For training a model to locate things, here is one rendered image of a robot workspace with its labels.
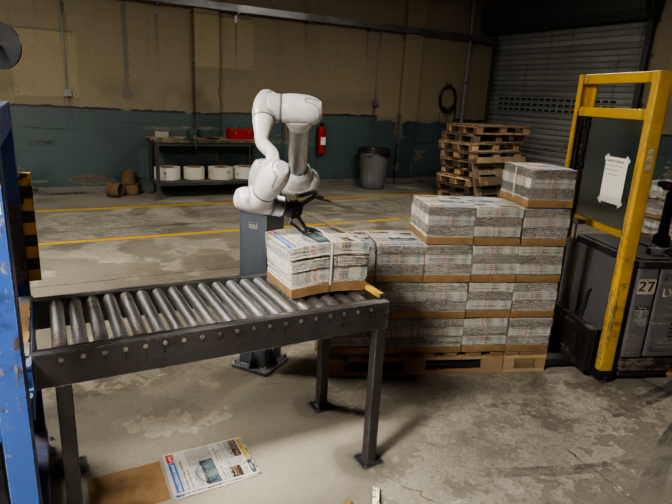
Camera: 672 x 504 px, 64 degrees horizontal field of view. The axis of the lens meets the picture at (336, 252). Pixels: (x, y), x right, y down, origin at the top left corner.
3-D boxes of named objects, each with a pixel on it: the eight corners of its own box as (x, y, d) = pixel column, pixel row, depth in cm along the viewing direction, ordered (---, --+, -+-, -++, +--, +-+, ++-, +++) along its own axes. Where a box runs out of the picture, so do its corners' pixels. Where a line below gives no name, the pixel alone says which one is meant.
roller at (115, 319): (115, 303, 228) (114, 291, 226) (132, 349, 188) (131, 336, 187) (102, 304, 225) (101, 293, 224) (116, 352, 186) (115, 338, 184)
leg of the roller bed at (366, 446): (370, 454, 258) (380, 322, 239) (376, 461, 253) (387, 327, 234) (359, 457, 255) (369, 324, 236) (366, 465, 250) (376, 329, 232)
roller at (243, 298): (234, 288, 252) (234, 278, 250) (272, 327, 212) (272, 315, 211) (224, 289, 249) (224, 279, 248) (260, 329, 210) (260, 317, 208)
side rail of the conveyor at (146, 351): (381, 323, 239) (383, 297, 235) (388, 327, 234) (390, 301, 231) (35, 383, 177) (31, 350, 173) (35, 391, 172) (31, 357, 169)
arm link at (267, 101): (250, 108, 242) (280, 110, 243) (253, 81, 252) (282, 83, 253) (252, 130, 253) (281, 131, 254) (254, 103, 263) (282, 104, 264)
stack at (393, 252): (313, 348, 363) (318, 228, 340) (478, 345, 380) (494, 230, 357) (320, 377, 326) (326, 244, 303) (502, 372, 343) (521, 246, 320)
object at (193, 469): (240, 437, 265) (240, 435, 264) (260, 472, 241) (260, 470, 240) (162, 457, 248) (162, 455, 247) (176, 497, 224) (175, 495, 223)
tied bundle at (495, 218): (451, 230, 353) (455, 195, 347) (493, 231, 357) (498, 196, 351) (472, 246, 317) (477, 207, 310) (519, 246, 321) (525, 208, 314)
